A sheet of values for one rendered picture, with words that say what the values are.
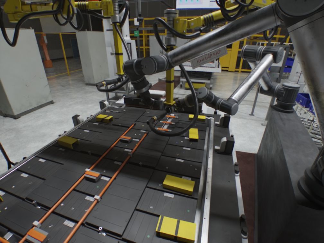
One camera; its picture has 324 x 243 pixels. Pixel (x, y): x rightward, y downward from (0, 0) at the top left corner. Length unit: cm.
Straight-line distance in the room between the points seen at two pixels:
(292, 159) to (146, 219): 122
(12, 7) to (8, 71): 331
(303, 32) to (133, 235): 98
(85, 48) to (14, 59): 285
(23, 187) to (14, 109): 428
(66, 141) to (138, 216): 83
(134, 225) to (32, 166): 81
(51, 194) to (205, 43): 116
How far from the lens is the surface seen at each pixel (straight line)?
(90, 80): 754
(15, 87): 538
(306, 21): 74
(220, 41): 99
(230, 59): 1103
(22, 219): 104
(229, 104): 140
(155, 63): 99
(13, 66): 538
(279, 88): 258
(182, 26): 138
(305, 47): 75
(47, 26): 198
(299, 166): 158
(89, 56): 731
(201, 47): 102
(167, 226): 79
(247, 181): 260
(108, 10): 180
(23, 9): 209
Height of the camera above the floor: 172
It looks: 27 degrees down
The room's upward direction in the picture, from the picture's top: straight up
